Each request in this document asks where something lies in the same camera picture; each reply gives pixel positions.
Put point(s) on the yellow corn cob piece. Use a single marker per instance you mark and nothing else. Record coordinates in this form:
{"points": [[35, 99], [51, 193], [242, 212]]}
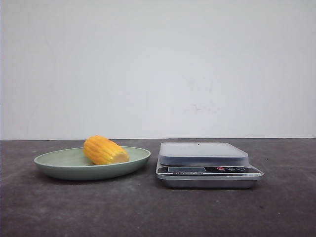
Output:
{"points": [[102, 151]]}

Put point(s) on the silver digital kitchen scale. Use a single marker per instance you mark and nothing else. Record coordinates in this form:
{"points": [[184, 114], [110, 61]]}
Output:
{"points": [[205, 165]]}

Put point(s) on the green round plate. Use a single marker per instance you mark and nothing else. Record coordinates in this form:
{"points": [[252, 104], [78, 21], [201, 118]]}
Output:
{"points": [[72, 164]]}

